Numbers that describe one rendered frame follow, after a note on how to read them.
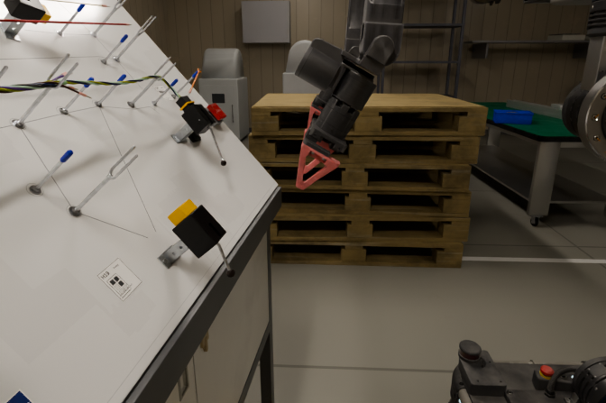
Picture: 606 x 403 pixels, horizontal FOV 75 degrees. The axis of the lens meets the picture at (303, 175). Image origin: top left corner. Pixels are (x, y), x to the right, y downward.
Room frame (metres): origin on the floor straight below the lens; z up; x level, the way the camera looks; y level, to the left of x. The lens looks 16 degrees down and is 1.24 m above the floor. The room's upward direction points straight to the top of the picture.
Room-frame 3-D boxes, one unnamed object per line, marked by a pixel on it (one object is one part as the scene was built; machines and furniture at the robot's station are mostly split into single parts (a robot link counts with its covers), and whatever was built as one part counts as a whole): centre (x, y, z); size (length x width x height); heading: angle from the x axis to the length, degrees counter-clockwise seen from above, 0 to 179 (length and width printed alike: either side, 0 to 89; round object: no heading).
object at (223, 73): (6.23, 1.21, 0.70); 0.69 x 0.59 x 1.40; 175
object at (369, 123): (2.70, -0.36, 0.49); 1.39 x 0.96 x 0.99; 88
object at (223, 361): (0.87, 0.16, 0.60); 0.55 x 0.03 x 0.39; 171
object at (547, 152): (3.89, -2.07, 0.42); 2.31 x 0.91 x 0.84; 179
